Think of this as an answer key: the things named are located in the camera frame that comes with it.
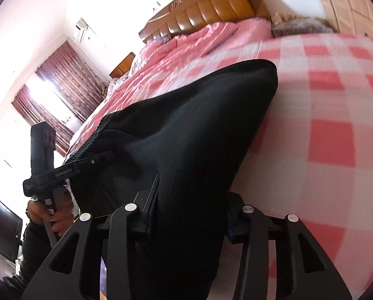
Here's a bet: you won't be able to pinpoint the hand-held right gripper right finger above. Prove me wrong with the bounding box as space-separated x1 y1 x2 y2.
227 192 353 300

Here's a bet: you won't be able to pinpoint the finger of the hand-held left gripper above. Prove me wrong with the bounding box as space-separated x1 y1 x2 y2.
76 151 116 172

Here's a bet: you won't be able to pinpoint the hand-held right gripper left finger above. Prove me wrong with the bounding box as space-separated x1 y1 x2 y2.
21 173 161 300

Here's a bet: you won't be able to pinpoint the black pants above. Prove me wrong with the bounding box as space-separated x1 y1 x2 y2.
63 59 280 300

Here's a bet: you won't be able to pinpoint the person's left forearm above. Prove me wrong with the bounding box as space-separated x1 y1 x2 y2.
18 220 60 286

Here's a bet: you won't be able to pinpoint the person's left hand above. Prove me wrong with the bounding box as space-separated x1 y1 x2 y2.
26 188 77 237

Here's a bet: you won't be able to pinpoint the maroon patterned curtain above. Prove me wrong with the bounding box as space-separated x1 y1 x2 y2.
34 40 108 115
11 84 78 157

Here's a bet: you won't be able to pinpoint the floral patterned pillow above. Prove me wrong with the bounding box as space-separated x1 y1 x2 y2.
99 77 114 99

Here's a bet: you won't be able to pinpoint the black television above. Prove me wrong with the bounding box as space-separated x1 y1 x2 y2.
0 196 24 261

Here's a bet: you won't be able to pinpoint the purple bedsheet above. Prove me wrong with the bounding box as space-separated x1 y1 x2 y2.
95 254 108 300

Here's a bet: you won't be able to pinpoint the wooden nightstand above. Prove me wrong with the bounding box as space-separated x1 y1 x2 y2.
109 51 137 79

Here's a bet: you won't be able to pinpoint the pink checked bedsheet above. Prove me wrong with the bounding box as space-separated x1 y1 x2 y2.
68 32 373 300

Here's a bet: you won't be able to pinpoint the white air conditioner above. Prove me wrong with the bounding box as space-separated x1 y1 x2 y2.
73 19 91 43

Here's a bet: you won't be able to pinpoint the pink quilt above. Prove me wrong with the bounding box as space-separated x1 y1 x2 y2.
127 19 273 80

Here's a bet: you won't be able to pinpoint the brown patterned cloth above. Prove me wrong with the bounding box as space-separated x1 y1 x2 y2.
270 16 332 39

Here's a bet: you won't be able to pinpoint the beige wardrobe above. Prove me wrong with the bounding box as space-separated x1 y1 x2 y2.
309 0 373 39

